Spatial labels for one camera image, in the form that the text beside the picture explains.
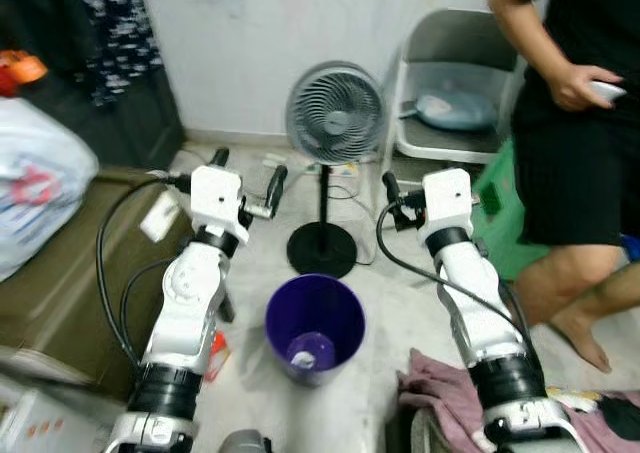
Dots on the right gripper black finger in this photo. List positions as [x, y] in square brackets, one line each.
[392, 186]

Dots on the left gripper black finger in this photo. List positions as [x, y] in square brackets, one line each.
[276, 186]
[218, 157]

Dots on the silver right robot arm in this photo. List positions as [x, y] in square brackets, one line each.
[480, 303]

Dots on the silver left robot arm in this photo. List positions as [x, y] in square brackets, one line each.
[190, 303]

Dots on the bare person forearm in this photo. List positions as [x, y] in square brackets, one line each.
[525, 38]

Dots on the bare person hand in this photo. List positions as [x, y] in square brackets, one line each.
[575, 85]

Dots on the white power strip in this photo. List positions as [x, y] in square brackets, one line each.
[345, 171]

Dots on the white paper tag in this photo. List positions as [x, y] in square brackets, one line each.
[160, 216]

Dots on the grey standing fan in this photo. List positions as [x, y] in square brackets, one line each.
[335, 113]

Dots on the green plastic stool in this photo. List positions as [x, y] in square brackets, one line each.
[505, 213]

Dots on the purple plastic bin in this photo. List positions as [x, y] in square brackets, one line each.
[315, 313]

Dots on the orange red packet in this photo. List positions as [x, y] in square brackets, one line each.
[216, 355]

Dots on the white paper scrap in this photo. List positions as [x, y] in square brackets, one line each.
[306, 355]

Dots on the grey folding chair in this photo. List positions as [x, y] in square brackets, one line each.
[450, 43]

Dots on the dark floral garment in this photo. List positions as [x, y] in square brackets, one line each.
[115, 33]

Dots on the person in black clothes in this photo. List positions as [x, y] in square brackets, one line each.
[580, 173]

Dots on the purple cartoon print blanket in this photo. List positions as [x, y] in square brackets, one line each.
[450, 393]

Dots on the white printed plastic bag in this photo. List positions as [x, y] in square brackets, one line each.
[35, 188]

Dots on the brown low table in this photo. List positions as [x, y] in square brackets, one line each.
[60, 293]

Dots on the small orange object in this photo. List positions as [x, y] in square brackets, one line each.
[20, 71]

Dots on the white cardboard box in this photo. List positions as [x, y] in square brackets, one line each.
[40, 423]

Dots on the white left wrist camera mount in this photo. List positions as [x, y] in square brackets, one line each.
[215, 198]

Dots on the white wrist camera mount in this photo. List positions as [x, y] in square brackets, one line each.
[215, 198]
[447, 198]

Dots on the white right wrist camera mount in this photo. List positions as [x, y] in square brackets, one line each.
[447, 198]

